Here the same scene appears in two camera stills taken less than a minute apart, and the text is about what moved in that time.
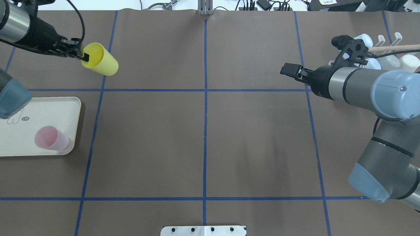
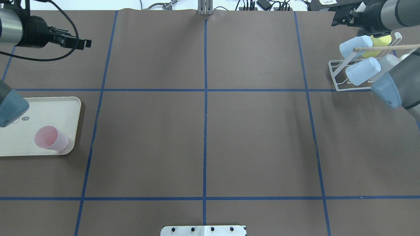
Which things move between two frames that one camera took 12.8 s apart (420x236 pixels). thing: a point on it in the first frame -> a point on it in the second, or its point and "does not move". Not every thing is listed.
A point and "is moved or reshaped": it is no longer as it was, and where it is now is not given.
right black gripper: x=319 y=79 -> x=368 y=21
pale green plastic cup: x=409 y=63 is moved or reshaped
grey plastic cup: x=389 y=62 does not move
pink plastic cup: x=49 y=137 does not move
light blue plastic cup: x=367 y=39 -> x=358 y=72
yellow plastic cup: x=100 y=60 -> x=384 y=41
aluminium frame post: x=205 y=7 does not move
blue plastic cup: x=372 y=63 -> x=346 y=47
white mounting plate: x=215 y=230 does not move
